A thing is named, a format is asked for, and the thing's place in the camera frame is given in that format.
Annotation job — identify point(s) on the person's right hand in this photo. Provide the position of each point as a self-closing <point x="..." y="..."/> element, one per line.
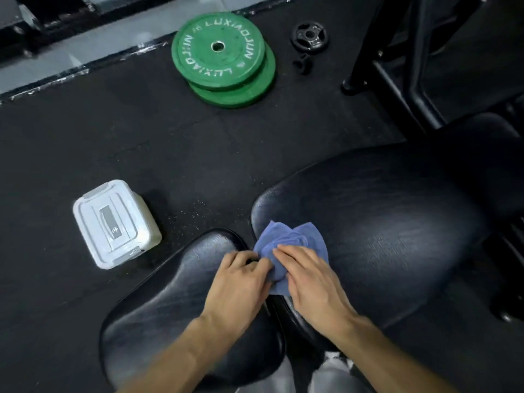
<point x="315" y="290"/>

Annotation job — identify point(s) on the person's left hand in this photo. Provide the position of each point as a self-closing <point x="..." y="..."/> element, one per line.
<point x="237" y="294"/>

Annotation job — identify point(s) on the person's left middle finger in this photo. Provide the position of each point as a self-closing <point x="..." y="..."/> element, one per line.
<point x="227" y="259"/>

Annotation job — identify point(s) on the person's right fingers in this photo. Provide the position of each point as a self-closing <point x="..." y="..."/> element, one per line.
<point x="292" y="261"/>

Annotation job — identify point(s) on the person's left thumb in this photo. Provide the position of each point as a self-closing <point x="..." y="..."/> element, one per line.
<point x="262" y="268"/>

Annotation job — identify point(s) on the blue cleaning cloth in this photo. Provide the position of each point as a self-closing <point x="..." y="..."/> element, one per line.
<point x="288" y="245"/>

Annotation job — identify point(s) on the person's right forearm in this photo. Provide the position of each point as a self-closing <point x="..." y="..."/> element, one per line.
<point x="389" y="360"/>

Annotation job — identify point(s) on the person's left forearm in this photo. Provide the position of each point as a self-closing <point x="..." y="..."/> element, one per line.
<point x="180" y="356"/>

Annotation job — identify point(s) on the black padded bench seat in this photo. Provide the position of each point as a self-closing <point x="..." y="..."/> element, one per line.
<point x="180" y="311"/>

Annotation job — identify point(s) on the black padded bench backrest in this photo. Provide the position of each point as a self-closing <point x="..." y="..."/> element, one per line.
<point x="385" y="225"/>

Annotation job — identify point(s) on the white lidded plastic box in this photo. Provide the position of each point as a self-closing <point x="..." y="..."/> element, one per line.
<point x="116" y="225"/>

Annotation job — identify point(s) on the person's light trousers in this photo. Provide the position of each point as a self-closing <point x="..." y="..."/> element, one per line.
<point x="327" y="376"/>

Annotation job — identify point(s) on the green weight plate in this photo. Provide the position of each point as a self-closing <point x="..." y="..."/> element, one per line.
<point x="217" y="51"/>
<point x="249" y="89"/>

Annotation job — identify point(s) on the black barbell collar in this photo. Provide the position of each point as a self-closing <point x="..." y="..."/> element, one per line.
<point x="303" y="63"/>

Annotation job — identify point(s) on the small black weight plate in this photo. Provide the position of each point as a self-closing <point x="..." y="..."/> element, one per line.
<point x="310" y="36"/>

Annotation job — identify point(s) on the black equipment base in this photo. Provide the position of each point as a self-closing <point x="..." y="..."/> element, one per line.
<point x="37" y="24"/>

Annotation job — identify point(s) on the black metal rack frame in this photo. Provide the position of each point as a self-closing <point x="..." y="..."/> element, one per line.
<point x="409" y="69"/>

